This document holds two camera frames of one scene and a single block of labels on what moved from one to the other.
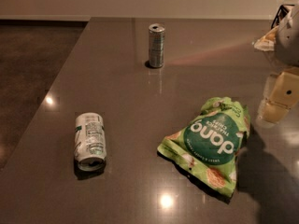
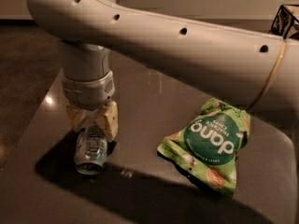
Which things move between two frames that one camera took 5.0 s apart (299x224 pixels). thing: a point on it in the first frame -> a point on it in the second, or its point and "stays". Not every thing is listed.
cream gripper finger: (281, 93) -> (109, 119)
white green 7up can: (90, 141) stays
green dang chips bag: (208, 147) stays
